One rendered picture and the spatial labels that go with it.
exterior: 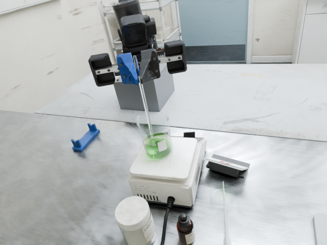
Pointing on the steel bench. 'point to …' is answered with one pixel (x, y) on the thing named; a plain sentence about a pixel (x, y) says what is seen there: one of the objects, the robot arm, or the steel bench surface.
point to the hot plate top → (190, 149)
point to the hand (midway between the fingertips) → (138, 73)
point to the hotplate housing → (171, 185)
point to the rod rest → (78, 146)
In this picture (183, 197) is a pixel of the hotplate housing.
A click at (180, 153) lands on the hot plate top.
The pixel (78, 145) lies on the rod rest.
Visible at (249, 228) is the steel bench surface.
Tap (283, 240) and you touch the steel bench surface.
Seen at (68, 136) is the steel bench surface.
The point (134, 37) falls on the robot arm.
